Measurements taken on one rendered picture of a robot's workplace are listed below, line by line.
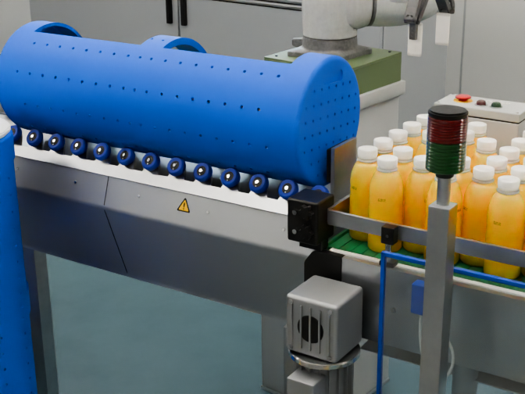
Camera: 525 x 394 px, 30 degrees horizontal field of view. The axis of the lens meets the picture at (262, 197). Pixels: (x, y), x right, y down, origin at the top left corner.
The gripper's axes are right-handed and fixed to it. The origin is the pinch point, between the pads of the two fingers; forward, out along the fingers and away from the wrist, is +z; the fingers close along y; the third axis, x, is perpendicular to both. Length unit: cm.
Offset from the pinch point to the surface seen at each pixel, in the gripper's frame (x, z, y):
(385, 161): 7.5, 15.9, 32.9
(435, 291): 28, 29, 54
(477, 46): -97, 57, -267
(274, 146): -19.1, 17.9, 31.0
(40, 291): -114, 83, 14
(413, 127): 1.4, 16.0, 8.5
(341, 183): -10.2, 27.8, 18.8
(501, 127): 14.8, 18.1, -7.9
